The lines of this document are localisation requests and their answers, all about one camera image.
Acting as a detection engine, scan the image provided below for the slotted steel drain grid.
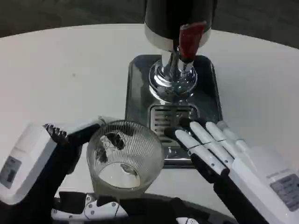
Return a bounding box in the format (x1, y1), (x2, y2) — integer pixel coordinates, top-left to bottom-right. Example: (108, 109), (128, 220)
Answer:
(149, 104), (199, 143)

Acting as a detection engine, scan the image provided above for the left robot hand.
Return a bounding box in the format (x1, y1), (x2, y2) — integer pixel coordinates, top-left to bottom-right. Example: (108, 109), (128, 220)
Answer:
(0, 115), (128, 224)

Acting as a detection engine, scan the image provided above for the black and steel drink dispenser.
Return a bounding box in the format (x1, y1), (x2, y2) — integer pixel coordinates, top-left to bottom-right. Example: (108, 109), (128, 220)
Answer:
(142, 0), (220, 105)

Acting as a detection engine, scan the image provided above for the clear ribbed glass cup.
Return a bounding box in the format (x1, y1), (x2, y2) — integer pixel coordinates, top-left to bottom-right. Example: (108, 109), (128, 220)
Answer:
(86, 119), (165, 195)

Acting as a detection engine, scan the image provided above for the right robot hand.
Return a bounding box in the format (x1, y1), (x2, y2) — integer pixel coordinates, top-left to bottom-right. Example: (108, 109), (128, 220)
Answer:
(163, 118), (299, 224)

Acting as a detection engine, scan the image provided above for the red tap handle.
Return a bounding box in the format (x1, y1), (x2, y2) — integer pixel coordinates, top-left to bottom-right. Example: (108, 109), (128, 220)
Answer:
(178, 21), (207, 63)

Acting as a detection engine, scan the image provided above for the dark robot torso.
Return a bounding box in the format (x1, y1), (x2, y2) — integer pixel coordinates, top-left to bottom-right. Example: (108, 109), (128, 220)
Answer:
(53, 191), (269, 224)

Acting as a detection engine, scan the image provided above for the steel drip tray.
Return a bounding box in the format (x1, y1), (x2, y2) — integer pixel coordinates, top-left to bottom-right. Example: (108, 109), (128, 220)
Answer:
(124, 54), (223, 168)

